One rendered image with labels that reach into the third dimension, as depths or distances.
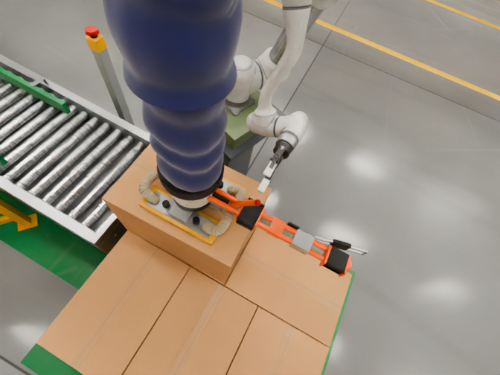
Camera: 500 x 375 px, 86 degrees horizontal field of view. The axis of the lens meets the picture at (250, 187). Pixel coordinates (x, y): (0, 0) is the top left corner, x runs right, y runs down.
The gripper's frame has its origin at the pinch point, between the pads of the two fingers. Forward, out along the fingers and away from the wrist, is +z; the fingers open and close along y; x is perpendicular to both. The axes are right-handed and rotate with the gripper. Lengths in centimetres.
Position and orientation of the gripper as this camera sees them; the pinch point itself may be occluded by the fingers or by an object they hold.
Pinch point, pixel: (264, 181)
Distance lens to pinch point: 109.2
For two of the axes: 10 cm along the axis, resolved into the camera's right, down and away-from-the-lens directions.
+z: -4.5, 7.6, -4.7
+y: -1.4, 4.6, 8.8
